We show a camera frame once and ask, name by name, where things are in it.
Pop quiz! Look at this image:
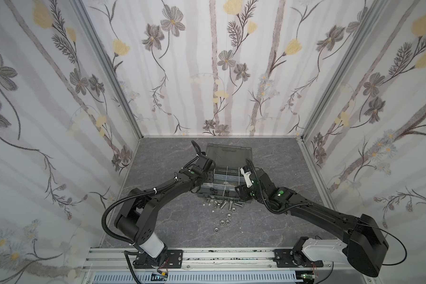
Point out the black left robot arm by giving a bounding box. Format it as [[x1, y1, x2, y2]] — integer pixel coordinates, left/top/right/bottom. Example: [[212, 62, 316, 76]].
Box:
[[101, 141, 215, 266]]

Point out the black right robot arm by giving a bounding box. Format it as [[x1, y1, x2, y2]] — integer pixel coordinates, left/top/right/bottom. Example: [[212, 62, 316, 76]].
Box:
[[235, 159, 389, 278]]

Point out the clear plastic organizer box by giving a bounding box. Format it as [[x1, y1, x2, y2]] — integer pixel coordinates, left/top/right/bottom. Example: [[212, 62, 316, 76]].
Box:
[[196, 143, 253, 202]]

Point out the silver bolt pile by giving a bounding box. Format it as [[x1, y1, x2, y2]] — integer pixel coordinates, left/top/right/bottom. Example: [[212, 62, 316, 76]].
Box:
[[205, 198, 246, 213]]

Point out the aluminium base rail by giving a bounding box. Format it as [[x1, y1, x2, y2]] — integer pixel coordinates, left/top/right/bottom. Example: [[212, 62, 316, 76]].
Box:
[[82, 247, 381, 284]]

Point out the white slotted cable duct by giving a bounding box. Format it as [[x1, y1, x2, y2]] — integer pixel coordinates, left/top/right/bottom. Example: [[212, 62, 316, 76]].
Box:
[[92, 271, 302, 284]]

